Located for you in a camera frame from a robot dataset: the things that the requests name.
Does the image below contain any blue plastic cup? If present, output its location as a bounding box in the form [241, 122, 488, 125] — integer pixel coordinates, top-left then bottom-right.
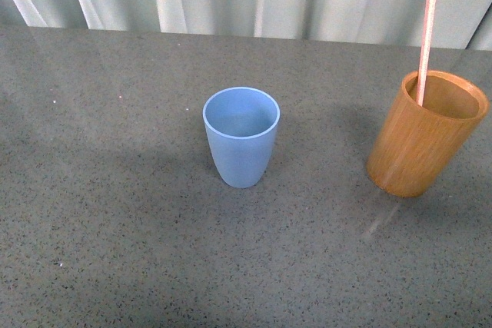
[202, 87, 281, 188]

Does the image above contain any pink wooden chopstick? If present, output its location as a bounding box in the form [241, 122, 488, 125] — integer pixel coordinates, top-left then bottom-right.
[416, 0, 437, 106]

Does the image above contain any wooden bamboo chopstick holder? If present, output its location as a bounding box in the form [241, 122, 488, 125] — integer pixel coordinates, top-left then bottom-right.
[366, 71, 490, 197]

